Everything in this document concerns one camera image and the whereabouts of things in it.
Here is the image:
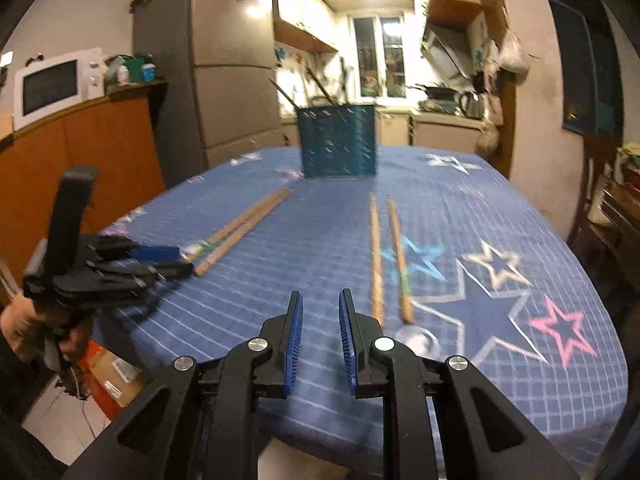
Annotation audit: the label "blue star-print checked tablecloth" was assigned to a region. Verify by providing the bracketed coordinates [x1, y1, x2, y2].
[94, 146, 629, 477]

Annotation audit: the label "pair wooden chopsticks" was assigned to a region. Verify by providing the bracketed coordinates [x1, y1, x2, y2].
[194, 190, 293, 277]

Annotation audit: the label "dark wooden chair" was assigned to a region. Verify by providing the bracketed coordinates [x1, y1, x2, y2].
[566, 134, 617, 247]

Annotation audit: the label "orange wooden cabinet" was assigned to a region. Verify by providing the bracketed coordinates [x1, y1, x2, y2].
[0, 79, 167, 307]

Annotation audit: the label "grey refrigerator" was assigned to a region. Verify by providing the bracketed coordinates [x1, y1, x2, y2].
[132, 0, 282, 172]

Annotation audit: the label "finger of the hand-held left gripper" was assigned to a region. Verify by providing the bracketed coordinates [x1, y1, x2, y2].
[96, 260, 196, 294]
[96, 239, 181, 265]

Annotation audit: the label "white microwave oven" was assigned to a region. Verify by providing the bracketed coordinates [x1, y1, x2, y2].
[12, 48, 106, 132]

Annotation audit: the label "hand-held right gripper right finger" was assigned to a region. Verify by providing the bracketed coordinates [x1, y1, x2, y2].
[337, 287, 576, 480]

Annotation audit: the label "steel electric kettle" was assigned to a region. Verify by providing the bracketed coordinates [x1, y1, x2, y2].
[458, 90, 487, 119]

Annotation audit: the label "gas stove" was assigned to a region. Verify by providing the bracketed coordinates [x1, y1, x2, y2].
[417, 100, 462, 114]

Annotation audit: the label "bunch of hanging bags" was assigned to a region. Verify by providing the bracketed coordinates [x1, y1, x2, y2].
[476, 74, 504, 159]

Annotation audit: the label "cardboard box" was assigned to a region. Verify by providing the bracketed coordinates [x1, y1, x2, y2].
[81, 339, 152, 409]

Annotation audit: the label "dark wooden sideboard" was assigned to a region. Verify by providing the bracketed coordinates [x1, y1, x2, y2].
[585, 175, 640, 281]

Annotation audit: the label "person's left hand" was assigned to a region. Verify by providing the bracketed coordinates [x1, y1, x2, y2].
[0, 290, 94, 367]

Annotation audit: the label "steel range hood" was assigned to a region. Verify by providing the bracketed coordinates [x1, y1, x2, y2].
[420, 25, 474, 79]

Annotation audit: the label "person's left forearm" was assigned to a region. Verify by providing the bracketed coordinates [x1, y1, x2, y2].
[0, 332, 40, 427]

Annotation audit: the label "black cable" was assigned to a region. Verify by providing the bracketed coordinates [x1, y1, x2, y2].
[55, 365, 109, 437]

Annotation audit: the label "barred kitchen window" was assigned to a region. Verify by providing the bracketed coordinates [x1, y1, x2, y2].
[349, 13, 407, 99]

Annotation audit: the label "teal perforated utensil holder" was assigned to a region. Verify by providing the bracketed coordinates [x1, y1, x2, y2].
[297, 103, 377, 179]

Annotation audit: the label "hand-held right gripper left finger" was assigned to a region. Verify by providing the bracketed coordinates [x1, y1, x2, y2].
[65, 290, 306, 480]

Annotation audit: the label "kitchen wall cabinets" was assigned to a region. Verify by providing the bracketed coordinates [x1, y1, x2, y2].
[272, 0, 342, 54]

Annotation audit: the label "white hanging plastic bag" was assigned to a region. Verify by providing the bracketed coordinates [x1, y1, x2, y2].
[497, 32, 531, 74]

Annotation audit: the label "dark wall window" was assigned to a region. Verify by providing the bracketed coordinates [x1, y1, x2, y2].
[547, 0, 624, 137]

